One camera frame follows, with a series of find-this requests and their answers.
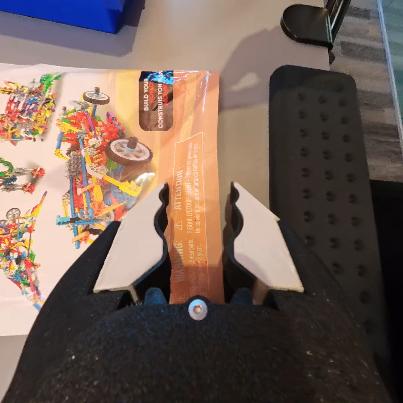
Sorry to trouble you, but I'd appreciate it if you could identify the orange toy set bag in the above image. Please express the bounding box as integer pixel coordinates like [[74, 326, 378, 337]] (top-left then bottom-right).
[[0, 63, 226, 336]]

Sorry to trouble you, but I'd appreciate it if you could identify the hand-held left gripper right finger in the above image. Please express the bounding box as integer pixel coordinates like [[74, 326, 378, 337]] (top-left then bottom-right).
[[224, 181, 305, 305]]

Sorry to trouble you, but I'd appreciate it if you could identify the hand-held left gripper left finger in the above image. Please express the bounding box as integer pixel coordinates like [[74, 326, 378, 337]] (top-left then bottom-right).
[[93, 183, 172, 304]]

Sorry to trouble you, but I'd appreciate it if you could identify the blue plastic bin with tag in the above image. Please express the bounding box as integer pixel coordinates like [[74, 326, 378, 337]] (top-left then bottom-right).
[[0, 0, 146, 34]]

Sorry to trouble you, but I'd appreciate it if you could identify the black perforated board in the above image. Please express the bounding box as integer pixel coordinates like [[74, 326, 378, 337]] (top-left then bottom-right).
[[268, 64, 389, 366]]

